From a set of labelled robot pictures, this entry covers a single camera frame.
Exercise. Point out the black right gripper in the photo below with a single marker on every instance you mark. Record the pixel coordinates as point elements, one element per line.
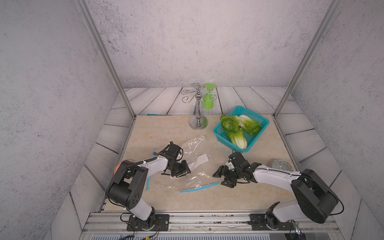
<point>222,170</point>

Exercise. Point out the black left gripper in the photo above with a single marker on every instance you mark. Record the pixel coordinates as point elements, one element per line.
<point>185,171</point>

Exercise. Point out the clear zipper bag blue seal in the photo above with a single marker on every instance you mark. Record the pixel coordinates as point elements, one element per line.
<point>194,171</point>

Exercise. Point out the chinese cabbage dark green leafy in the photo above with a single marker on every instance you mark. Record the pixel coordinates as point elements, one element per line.
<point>230,123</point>

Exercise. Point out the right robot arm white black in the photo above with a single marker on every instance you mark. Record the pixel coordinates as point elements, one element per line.
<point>313,197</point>

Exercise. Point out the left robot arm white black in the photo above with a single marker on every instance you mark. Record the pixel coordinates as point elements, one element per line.
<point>130,179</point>

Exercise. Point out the chinese cabbage front pale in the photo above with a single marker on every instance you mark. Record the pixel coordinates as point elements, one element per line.
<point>238,138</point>

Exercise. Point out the chinese cabbage right in basket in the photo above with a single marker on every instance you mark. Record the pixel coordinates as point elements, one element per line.
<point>250,126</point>

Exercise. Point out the teal plastic basket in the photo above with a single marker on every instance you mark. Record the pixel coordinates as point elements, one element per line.
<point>237,111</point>

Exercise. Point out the silver metal cup stand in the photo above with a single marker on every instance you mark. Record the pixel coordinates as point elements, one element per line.
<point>198,121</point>

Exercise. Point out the orange patterned bowl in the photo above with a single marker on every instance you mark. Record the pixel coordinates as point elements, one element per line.
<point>117,167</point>

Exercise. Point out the green plastic cup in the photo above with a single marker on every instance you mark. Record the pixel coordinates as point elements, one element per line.
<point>209,97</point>

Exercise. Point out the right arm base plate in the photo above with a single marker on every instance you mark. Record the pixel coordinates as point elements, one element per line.
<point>263,222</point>

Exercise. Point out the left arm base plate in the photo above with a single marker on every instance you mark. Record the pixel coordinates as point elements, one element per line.
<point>155,222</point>

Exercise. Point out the aluminium rail frame front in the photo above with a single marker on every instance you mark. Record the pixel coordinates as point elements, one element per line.
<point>229,225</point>

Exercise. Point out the left aluminium corner post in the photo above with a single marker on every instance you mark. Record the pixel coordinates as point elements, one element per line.
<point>88,19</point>

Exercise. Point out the aluminium corner post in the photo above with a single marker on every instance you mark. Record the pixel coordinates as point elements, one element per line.
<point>319,33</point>
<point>88,19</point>

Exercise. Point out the right aluminium corner post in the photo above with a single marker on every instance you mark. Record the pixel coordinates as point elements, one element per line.
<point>319,33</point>

